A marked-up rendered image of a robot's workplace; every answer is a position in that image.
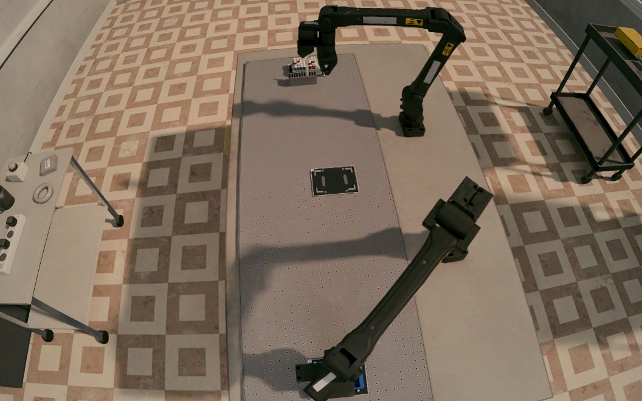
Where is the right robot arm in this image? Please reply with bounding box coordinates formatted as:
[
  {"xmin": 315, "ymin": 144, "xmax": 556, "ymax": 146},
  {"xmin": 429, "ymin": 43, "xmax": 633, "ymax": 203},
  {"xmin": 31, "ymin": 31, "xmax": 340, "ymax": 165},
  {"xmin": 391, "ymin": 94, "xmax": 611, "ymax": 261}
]
[{"xmin": 297, "ymin": 5, "xmax": 466, "ymax": 134}]

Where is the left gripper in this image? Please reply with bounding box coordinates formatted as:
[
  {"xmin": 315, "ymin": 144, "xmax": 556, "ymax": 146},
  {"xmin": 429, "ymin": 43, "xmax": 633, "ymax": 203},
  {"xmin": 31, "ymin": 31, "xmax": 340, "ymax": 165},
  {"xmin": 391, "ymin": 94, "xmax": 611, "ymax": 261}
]
[{"xmin": 324, "ymin": 349, "xmax": 355, "ymax": 399}]

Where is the blue tube carrier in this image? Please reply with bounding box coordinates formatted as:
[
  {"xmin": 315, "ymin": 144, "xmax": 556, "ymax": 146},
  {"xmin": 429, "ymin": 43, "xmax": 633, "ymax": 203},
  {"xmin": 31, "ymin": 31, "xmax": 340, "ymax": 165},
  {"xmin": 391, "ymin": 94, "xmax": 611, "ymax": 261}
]
[{"xmin": 354, "ymin": 375, "xmax": 364, "ymax": 389}]

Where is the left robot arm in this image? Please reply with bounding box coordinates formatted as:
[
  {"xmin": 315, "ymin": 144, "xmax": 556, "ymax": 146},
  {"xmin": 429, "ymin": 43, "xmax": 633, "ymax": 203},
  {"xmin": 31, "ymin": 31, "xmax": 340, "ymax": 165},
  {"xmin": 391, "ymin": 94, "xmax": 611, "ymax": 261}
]
[{"xmin": 295, "ymin": 176, "xmax": 493, "ymax": 401}]

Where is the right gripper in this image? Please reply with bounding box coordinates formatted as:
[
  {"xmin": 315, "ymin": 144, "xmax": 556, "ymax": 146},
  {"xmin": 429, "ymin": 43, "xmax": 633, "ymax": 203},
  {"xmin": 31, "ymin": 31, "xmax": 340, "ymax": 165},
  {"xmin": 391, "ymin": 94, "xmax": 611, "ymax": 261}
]
[{"xmin": 318, "ymin": 42, "xmax": 337, "ymax": 75}]

